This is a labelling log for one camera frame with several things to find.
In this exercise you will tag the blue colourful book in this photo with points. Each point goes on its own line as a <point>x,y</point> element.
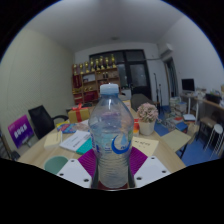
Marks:
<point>66,128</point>

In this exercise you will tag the pale yellow paper envelope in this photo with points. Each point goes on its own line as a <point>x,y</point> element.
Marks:
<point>146,146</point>

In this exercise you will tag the clear plastic water bottle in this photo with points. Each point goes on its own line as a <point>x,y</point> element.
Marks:
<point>111,140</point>

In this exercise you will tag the yellow gift box red ribbon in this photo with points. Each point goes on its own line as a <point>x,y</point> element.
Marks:
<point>78,115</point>

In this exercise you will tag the orange book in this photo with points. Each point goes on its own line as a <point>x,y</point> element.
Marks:
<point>136,126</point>

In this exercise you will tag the black office chair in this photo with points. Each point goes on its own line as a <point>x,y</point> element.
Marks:
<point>41,121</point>

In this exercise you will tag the white booklet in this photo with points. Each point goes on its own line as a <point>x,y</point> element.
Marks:
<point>75,140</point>

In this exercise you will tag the black computer monitor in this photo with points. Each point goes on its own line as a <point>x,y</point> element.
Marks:
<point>188,85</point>

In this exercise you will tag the green cup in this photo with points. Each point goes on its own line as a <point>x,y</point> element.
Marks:
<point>55,164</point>

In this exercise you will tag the grey armchair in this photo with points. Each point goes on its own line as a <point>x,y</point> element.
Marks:
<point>140,100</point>

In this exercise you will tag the purple sign board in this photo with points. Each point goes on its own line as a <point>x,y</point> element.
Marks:
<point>20,130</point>

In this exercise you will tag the black tripod stand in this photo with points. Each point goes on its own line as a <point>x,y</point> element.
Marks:
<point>156,88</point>

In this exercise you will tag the wooden side desk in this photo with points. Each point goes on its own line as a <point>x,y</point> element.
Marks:
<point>213,104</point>

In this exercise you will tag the pale yellow book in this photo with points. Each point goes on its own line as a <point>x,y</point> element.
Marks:
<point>53,140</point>

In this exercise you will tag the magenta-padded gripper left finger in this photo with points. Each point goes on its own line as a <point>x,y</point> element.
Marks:
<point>75,173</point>

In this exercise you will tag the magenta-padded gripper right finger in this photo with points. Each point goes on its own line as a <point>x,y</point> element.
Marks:
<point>151,171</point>

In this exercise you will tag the pile of books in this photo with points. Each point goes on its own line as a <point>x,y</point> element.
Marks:
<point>178,108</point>

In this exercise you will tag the teal book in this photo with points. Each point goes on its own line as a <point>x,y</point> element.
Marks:
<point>85,147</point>

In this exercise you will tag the wooden shelf unit with trophies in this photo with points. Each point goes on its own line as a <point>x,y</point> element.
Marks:
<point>90,81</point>

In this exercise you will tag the pale yellow side table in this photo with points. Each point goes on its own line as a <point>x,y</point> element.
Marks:
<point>175,139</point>

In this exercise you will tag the brown wooden stool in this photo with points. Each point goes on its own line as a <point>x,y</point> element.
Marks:
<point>205,121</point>

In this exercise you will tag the black framed glass door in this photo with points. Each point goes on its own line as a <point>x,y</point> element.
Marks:
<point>138,75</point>

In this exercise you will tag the white air conditioner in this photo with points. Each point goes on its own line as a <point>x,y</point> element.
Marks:
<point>166,49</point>

